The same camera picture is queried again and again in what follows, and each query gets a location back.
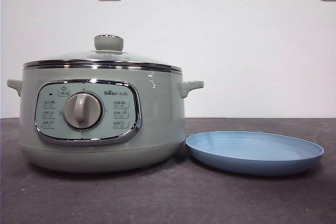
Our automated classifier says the glass lid with green knob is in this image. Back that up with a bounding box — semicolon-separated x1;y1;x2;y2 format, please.
23;34;182;69

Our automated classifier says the pale green electric steamer pot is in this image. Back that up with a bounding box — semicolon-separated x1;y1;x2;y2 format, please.
7;62;205;174

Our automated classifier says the blue plate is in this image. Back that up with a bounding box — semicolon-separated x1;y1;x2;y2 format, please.
185;130;324;177

